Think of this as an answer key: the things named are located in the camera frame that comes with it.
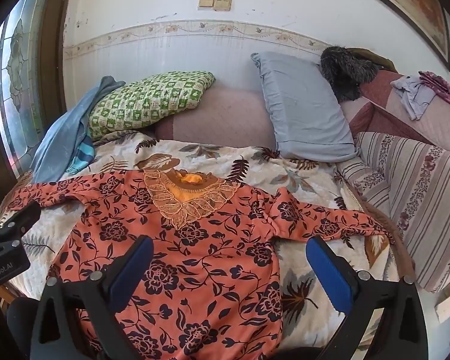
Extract lavender small garment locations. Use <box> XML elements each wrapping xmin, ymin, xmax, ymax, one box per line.
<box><xmin>390</xmin><ymin>76</ymin><xmax>436</xmax><ymax>121</ymax></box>

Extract orange floral blouse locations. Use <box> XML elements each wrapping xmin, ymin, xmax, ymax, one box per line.
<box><xmin>9</xmin><ymin>170</ymin><xmax>385</xmax><ymax>359</ymax></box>

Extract black furry garment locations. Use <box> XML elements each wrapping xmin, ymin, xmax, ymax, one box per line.
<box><xmin>320</xmin><ymin>46</ymin><xmax>379</xmax><ymax>102</ymax></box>

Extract dark wooden door frame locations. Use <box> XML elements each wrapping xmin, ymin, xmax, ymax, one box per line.
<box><xmin>0</xmin><ymin>0</ymin><xmax>80</xmax><ymax>211</ymax></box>

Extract large framed painting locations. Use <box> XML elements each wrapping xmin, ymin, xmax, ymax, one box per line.
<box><xmin>380</xmin><ymin>0</ymin><xmax>450</xmax><ymax>70</ymax></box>

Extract green checkered pillow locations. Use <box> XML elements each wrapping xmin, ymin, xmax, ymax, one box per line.
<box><xmin>89</xmin><ymin>71</ymin><xmax>215</xmax><ymax>141</ymax></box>

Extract magenta small garment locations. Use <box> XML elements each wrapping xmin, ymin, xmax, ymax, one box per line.
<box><xmin>418</xmin><ymin>71</ymin><xmax>450</xmax><ymax>104</ymax></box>

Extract stained glass window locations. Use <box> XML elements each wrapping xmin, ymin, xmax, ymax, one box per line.
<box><xmin>0</xmin><ymin>0</ymin><xmax>44</xmax><ymax>177</ymax></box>

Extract blue grey cloth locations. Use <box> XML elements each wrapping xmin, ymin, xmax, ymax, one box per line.
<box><xmin>31</xmin><ymin>76</ymin><xmax>125</xmax><ymax>184</ymax></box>

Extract grey blue pillow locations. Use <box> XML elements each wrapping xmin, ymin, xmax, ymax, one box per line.
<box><xmin>251</xmin><ymin>51</ymin><xmax>358</xmax><ymax>163</ymax></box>

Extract teal striped sweater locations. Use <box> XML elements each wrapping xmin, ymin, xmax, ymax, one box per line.
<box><xmin>65</xmin><ymin>135</ymin><xmax>95</xmax><ymax>175</ymax></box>

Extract pink quilted sofa back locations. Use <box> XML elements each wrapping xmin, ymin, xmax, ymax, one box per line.
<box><xmin>340</xmin><ymin>71</ymin><xmax>450</xmax><ymax>151</ymax></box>

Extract pink quilted mattress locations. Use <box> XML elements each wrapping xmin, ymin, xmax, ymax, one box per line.
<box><xmin>154</xmin><ymin>85</ymin><xmax>276</xmax><ymax>149</ymax></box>

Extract beige wall switch plate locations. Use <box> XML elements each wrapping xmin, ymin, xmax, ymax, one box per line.
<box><xmin>197</xmin><ymin>0</ymin><xmax>232</xmax><ymax>11</ymax></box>

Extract striped floral cushion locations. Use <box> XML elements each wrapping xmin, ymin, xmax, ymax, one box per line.
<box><xmin>337</xmin><ymin>132</ymin><xmax>450</xmax><ymax>293</ymax></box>

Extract olive green garment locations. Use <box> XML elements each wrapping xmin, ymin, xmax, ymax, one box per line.
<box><xmin>348</xmin><ymin>48</ymin><xmax>398</xmax><ymax>73</ymax></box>

